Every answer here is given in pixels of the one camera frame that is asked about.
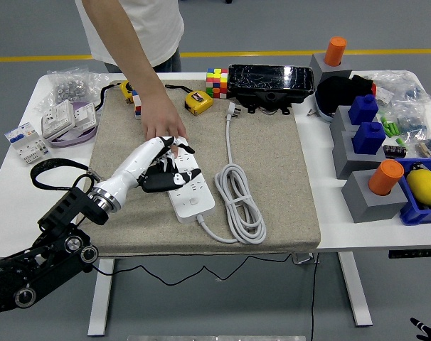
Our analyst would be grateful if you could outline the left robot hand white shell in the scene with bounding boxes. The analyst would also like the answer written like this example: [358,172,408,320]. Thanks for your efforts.
[94,134,203,211]

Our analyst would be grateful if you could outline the person's right hand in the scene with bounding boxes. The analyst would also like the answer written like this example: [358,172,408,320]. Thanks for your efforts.
[140,92,188,158]

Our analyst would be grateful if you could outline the black plug adapter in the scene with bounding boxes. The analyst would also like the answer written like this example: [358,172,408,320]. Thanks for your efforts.
[149,156,179,178]

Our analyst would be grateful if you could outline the white power strip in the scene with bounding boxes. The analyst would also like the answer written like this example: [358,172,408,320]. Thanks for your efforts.
[165,136,216,224]

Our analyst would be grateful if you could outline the colourful puzzle cube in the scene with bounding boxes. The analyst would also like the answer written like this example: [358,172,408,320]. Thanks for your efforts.
[206,67,230,99]
[131,88,144,121]

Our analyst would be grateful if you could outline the yellow tape measure black face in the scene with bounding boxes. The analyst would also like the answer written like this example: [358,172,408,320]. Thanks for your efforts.
[96,78,135,111]

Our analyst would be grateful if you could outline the black table control panel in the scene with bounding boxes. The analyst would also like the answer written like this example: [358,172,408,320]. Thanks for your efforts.
[388,249,431,259]

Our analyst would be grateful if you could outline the white table leg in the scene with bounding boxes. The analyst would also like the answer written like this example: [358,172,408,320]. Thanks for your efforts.
[337,251,374,328]
[87,258,116,337]

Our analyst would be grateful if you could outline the clear bag of metal nuts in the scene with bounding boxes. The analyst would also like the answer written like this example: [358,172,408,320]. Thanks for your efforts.
[36,65,110,111]

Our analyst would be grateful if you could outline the white blue circuit breaker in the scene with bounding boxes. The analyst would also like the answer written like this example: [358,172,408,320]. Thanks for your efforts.
[4,121,52,165]

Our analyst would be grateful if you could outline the black device cracked screen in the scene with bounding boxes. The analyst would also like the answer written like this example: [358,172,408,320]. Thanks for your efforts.
[227,63,315,115]

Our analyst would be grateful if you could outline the blue plastic bin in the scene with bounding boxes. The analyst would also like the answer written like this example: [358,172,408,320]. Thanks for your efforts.
[394,157,431,227]

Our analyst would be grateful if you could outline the grey-brown mat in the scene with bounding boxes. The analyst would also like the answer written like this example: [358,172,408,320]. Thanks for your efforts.
[76,80,322,257]

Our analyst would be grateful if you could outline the grey block round hole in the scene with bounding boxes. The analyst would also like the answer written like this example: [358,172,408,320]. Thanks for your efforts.
[341,170,409,224]
[309,53,353,85]

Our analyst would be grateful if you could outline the yellow lemon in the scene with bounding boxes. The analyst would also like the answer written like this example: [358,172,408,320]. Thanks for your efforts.
[406,170,431,206]

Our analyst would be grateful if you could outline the orange cylinder peg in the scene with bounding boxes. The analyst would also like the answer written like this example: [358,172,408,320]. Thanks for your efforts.
[367,159,405,197]
[324,36,348,67]

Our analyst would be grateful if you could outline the grey block square hole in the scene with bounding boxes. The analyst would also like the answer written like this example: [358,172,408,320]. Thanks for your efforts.
[330,105,358,136]
[331,130,387,180]

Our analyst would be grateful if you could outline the black component pack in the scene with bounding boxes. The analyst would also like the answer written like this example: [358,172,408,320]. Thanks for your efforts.
[383,144,408,160]

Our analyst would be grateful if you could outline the clear bag of resistors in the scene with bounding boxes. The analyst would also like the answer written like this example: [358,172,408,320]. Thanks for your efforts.
[413,136,431,159]

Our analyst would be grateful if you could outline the blue square peg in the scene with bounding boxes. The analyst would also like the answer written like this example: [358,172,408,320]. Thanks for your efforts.
[351,121,386,156]
[348,94,380,126]

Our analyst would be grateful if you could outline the green plastic anchors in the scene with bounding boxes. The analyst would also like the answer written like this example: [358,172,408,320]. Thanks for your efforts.
[380,116,402,138]

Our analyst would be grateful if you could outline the clear bag blue parts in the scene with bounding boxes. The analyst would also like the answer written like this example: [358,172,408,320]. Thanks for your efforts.
[393,101,431,141]

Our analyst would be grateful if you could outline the large clear plastic bag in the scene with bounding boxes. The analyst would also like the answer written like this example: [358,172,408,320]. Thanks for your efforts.
[361,70,431,107]

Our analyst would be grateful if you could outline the white wall socket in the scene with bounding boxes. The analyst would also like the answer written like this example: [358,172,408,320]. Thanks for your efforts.
[41,99,76,140]
[71,102,98,129]

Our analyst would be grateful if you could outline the white power strip cable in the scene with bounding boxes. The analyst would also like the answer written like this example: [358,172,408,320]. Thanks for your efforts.
[197,101,267,245]

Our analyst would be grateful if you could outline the thin black adapter cord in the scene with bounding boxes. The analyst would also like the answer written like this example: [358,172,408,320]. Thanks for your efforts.
[90,252,298,287]

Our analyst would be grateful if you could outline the black hanging cable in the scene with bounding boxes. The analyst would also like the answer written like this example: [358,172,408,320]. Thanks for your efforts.
[309,252,321,341]

